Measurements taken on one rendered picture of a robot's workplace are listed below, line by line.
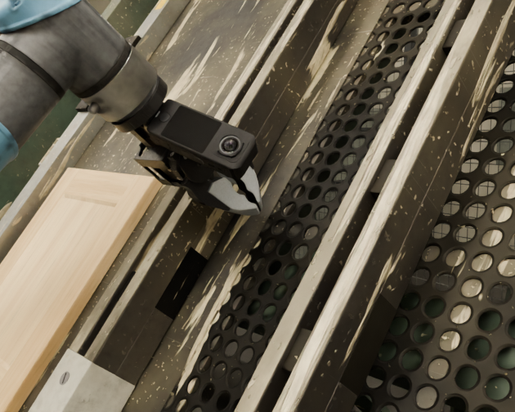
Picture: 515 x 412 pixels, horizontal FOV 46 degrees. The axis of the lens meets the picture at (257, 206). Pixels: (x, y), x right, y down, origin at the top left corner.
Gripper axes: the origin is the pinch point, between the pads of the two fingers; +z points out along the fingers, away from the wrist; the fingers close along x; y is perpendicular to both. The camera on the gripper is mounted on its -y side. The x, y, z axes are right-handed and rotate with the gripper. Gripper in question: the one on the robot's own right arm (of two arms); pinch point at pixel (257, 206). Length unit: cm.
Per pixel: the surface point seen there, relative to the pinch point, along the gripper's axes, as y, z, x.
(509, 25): -23.0, -0.5, -25.7
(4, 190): 84, 2, 4
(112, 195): 35.0, 0.4, 1.7
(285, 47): 5.9, -4.6, -22.4
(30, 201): 60, -1, 6
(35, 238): 51, 1, 12
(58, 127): 84, 3, -15
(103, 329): 7.3, -4.9, 21.5
